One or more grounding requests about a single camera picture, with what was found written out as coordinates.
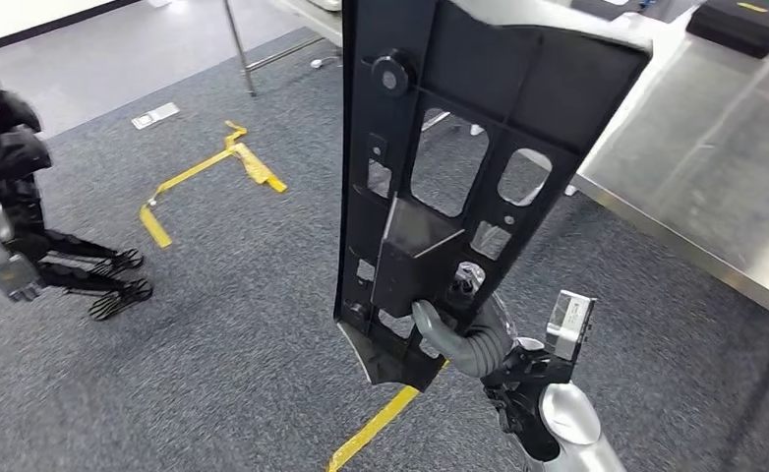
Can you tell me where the standing humanoid robot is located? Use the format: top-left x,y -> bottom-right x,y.
0,48 -> 155,323

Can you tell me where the stainless steel table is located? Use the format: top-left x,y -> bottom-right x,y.
221,0 -> 347,99

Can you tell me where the black zip carry case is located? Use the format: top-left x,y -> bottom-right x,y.
685,0 -> 769,61

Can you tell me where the stainless steel workbench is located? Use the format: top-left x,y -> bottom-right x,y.
565,32 -> 769,343

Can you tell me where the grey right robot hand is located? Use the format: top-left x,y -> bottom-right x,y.
410,260 -> 516,380

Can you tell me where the metal floor outlet plate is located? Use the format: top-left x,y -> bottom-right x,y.
130,101 -> 181,132

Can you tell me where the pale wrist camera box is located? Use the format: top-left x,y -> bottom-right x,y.
544,289 -> 598,365

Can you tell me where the yellow floor tape square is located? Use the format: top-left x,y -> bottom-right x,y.
325,361 -> 451,472

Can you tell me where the yellow floor tape line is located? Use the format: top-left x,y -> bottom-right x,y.
138,146 -> 239,250

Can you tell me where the black plastic mounting panel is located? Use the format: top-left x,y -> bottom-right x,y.
331,0 -> 654,393

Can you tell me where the crumpled yellow floor tape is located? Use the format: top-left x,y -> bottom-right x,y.
223,120 -> 289,195

